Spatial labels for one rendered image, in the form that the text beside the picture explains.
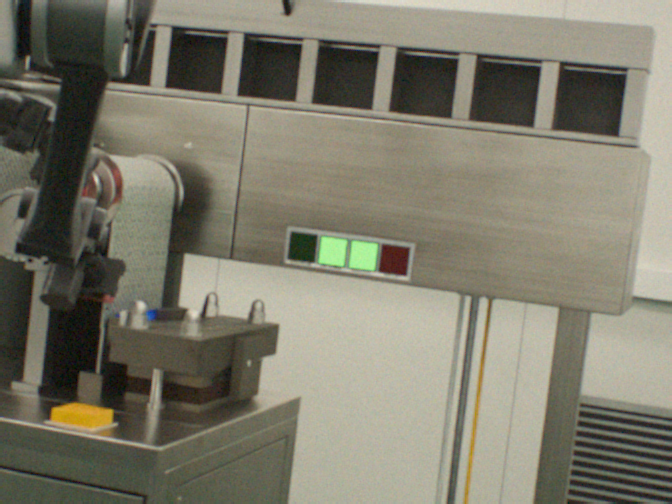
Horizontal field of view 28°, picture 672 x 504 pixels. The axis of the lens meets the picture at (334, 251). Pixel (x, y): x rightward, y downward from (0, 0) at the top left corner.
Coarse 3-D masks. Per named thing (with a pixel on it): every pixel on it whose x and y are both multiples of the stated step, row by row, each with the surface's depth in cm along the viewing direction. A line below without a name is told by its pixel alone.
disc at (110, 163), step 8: (96, 152) 228; (104, 152) 227; (104, 160) 227; (112, 160) 227; (112, 168) 227; (120, 176) 226; (120, 184) 226; (120, 192) 226; (120, 200) 226; (112, 208) 227; (112, 216) 227
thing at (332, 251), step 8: (328, 240) 250; (336, 240) 249; (344, 240) 249; (320, 248) 250; (328, 248) 250; (336, 248) 249; (344, 248) 249; (320, 256) 250; (328, 256) 250; (336, 256) 249; (344, 256) 249; (336, 264) 249
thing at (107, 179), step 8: (96, 168) 227; (104, 168) 227; (104, 176) 227; (112, 176) 227; (104, 184) 227; (112, 184) 226; (104, 192) 227; (112, 192) 226; (104, 200) 227; (112, 200) 227; (104, 208) 227
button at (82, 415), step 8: (56, 408) 201; (64, 408) 202; (72, 408) 202; (80, 408) 203; (88, 408) 204; (96, 408) 205; (104, 408) 205; (56, 416) 201; (64, 416) 201; (72, 416) 200; (80, 416) 200; (88, 416) 199; (96, 416) 200; (104, 416) 203; (112, 416) 206; (72, 424) 200; (80, 424) 200; (88, 424) 199; (96, 424) 201; (104, 424) 203
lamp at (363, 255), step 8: (352, 248) 248; (360, 248) 248; (368, 248) 247; (376, 248) 247; (352, 256) 248; (360, 256) 248; (368, 256) 247; (376, 256) 247; (352, 264) 248; (360, 264) 248; (368, 264) 247
